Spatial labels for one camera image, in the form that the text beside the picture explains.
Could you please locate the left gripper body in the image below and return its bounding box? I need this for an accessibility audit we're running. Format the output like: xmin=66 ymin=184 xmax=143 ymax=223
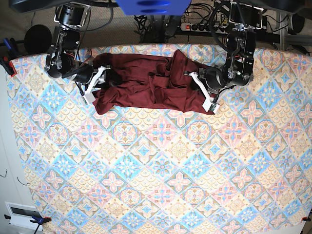
xmin=190 ymin=67 xmax=225 ymax=114

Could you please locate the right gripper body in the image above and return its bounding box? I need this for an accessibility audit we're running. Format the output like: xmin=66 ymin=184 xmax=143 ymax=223
xmin=62 ymin=62 xmax=112 ymax=105

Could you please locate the maroon long-sleeve t-shirt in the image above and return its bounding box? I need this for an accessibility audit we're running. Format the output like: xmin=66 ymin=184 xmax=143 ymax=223
xmin=93 ymin=50 xmax=207 ymax=115

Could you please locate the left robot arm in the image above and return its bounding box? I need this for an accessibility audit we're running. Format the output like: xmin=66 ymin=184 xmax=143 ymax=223
xmin=184 ymin=0 xmax=263 ymax=114

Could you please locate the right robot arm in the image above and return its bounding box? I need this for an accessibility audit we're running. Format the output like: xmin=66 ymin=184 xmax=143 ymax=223
xmin=44 ymin=2 xmax=122 ymax=104

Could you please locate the white power strip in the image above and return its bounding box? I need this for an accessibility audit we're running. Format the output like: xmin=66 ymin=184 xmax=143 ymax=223
xmin=180 ymin=23 xmax=226 ymax=34

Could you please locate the orange black clamp upper left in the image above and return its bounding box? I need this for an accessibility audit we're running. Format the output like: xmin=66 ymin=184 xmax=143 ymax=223
xmin=0 ymin=57 xmax=17 ymax=77

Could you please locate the blue clamp upper left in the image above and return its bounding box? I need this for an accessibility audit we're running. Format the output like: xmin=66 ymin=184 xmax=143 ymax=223
xmin=3 ymin=38 xmax=19 ymax=59

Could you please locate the blue clamp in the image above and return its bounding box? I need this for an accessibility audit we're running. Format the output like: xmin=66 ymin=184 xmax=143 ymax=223
xmin=4 ymin=214 xmax=52 ymax=234
xmin=3 ymin=38 xmax=19 ymax=59

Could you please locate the patterned tile tablecloth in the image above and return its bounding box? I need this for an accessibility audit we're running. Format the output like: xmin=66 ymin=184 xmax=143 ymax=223
xmin=6 ymin=49 xmax=312 ymax=234

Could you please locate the blue clamp lower left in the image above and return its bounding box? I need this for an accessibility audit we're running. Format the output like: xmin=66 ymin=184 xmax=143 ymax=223
xmin=4 ymin=214 xmax=52 ymax=234

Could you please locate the white floor outlet box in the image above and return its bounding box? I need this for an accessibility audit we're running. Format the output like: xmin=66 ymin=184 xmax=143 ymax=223
xmin=5 ymin=202 xmax=40 ymax=230

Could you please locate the orange clamp lower right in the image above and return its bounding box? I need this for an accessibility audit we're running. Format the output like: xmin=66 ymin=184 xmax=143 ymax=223
xmin=301 ymin=217 xmax=311 ymax=222

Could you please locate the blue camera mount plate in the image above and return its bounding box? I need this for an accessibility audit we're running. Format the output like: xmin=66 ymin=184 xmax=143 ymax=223
xmin=116 ymin=0 xmax=191 ymax=16

